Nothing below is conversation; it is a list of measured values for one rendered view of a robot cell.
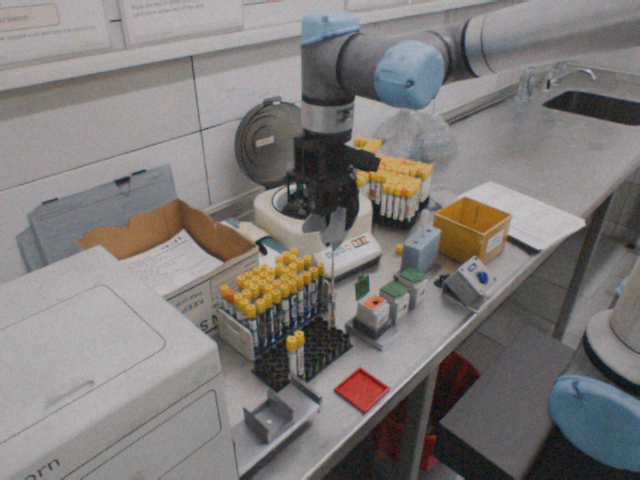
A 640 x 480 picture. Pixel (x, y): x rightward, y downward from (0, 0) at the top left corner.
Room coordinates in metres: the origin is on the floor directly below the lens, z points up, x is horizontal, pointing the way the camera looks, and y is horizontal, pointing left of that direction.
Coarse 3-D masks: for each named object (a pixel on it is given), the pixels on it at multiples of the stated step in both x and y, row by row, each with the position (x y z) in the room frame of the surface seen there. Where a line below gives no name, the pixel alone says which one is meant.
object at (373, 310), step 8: (368, 296) 0.72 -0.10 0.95; (376, 296) 0.72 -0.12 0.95; (360, 304) 0.70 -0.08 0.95; (368, 304) 0.70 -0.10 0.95; (376, 304) 0.70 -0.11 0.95; (384, 304) 0.71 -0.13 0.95; (360, 312) 0.70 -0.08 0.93; (368, 312) 0.69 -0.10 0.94; (376, 312) 0.68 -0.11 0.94; (384, 312) 0.69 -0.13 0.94; (360, 320) 0.70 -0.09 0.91; (368, 320) 0.69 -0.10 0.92; (376, 320) 0.68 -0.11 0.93; (384, 320) 0.70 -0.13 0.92; (376, 328) 0.68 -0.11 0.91
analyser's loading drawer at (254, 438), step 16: (288, 384) 0.54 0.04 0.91; (304, 384) 0.53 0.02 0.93; (272, 400) 0.50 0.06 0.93; (288, 400) 0.51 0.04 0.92; (304, 400) 0.51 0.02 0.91; (320, 400) 0.50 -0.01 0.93; (256, 416) 0.48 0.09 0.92; (272, 416) 0.48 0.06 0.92; (288, 416) 0.47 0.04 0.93; (304, 416) 0.48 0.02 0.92; (240, 432) 0.45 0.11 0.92; (256, 432) 0.45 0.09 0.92; (272, 432) 0.45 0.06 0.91; (288, 432) 0.45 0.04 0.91; (240, 448) 0.43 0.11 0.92; (256, 448) 0.43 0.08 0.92; (240, 464) 0.40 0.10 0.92
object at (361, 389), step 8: (360, 368) 0.61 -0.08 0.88; (352, 376) 0.59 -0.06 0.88; (360, 376) 0.59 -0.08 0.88; (368, 376) 0.59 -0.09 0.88; (344, 384) 0.58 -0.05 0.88; (352, 384) 0.58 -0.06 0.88; (360, 384) 0.58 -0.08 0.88; (368, 384) 0.58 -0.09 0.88; (376, 384) 0.58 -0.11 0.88; (384, 384) 0.57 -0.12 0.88; (336, 392) 0.56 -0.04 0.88; (344, 392) 0.56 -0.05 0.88; (352, 392) 0.56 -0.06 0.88; (360, 392) 0.56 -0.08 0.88; (368, 392) 0.56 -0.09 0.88; (376, 392) 0.56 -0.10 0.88; (384, 392) 0.55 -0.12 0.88; (352, 400) 0.54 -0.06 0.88; (360, 400) 0.54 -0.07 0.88; (368, 400) 0.54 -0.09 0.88; (376, 400) 0.54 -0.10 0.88; (360, 408) 0.52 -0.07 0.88; (368, 408) 0.52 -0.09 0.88
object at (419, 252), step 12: (420, 228) 0.93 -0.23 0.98; (432, 228) 0.93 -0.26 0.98; (408, 240) 0.88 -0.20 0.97; (420, 240) 0.88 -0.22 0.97; (432, 240) 0.89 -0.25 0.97; (408, 252) 0.86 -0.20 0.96; (420, 252) 0.85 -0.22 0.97; (432, 252) 0.90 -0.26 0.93; (408, 264) 0.86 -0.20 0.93; (420, 264) 0.86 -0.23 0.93; (432, 264) 0.91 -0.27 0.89; (396, 276) 0.87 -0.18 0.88; (432, 276) 0.88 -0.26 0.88
